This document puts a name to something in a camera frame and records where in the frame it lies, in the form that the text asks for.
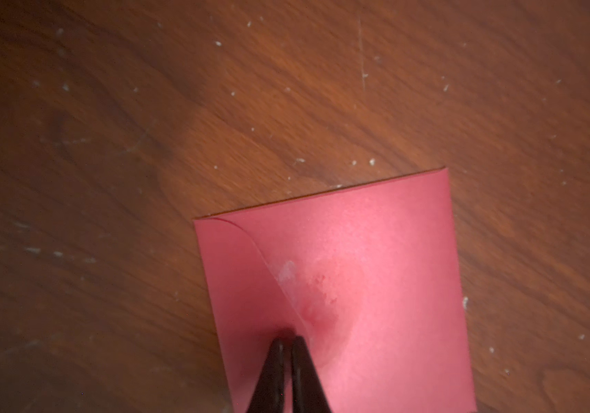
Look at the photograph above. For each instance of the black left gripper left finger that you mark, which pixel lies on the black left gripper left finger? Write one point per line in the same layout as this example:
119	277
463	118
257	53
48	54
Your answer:
268	396

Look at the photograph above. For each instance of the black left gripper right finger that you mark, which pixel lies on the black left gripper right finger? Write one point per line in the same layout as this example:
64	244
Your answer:
307	392

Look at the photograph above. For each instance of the red envelope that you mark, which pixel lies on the red envelope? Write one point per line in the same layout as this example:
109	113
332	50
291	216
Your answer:
368	276

